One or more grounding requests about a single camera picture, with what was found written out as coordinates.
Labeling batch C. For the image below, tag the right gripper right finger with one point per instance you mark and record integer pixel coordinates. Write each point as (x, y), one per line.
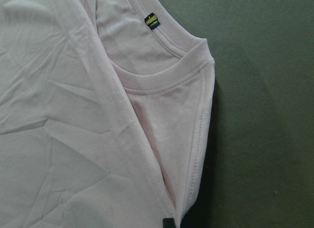
(190, 219)

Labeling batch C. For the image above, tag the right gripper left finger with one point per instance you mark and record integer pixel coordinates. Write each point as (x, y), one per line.
(168, 223)

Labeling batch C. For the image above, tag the pink snoopy t-shirt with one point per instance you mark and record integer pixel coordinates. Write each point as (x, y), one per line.
(105, 108)

